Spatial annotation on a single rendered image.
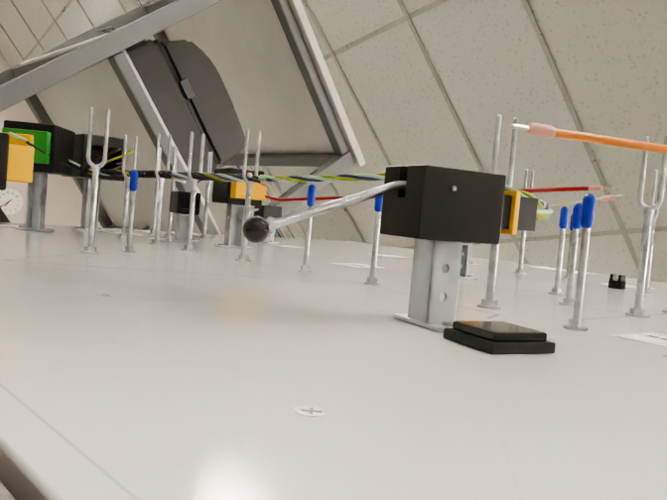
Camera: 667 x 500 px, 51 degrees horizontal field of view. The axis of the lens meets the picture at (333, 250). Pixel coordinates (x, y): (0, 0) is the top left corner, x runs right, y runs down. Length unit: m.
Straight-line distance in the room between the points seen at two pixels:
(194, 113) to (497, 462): 1.36
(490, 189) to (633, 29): 2.49
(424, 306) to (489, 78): 2.90
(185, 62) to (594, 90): 1.94
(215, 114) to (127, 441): 1.36
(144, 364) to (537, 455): 0.14
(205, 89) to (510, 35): 1.86
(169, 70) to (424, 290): 1.13
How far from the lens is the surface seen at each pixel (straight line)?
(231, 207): 0.97
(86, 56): 1.33
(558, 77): 3.10
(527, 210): 0.44
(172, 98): 1.48
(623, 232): 3.34
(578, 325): 0.47
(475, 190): 0.40
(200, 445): 0.18
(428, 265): 0.40
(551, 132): 0.31
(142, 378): 0.24
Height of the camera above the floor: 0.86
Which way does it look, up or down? 30 degrees up
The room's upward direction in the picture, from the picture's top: 50 degrees clockwise
